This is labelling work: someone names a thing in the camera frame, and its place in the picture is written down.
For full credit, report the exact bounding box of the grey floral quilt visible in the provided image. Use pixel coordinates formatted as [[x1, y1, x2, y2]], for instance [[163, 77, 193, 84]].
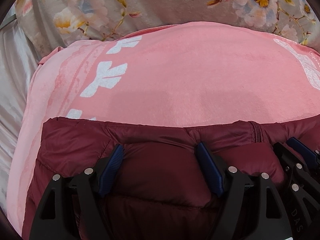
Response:
[[15, 0, 319, 56]]

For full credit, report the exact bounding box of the maroon puffer jacket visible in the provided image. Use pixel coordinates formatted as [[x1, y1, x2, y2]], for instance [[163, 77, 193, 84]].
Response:
[[22, 116, 319, 239]]

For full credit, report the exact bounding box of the pink blanket with white bows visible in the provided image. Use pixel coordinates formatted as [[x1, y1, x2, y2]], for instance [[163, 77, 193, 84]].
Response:
[[7, 22, 319, 233]]

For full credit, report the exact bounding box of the silver satin sheet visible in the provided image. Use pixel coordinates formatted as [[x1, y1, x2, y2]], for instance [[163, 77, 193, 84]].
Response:
[[0, 20, 39, 212]]

